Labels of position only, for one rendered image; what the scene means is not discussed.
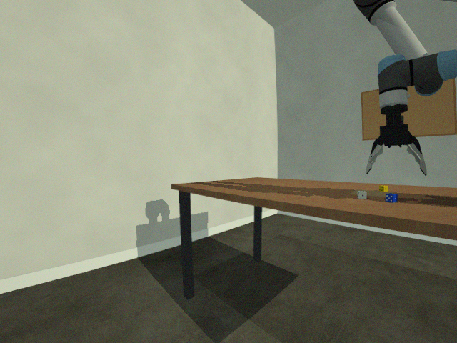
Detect white die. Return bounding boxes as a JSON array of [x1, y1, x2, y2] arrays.
[[357, 191, 367, 199]]

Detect blue die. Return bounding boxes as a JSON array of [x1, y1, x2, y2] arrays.
[[386, 193, 398, 203]]

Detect tan square mat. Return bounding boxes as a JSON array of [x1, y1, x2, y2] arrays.
[[350, 189, 393, 197]]

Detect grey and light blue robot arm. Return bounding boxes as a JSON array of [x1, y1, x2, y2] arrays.
[[353, 0, 457, 108]]

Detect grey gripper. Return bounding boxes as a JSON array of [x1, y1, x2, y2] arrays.
[[366, 104, 427, 176]]

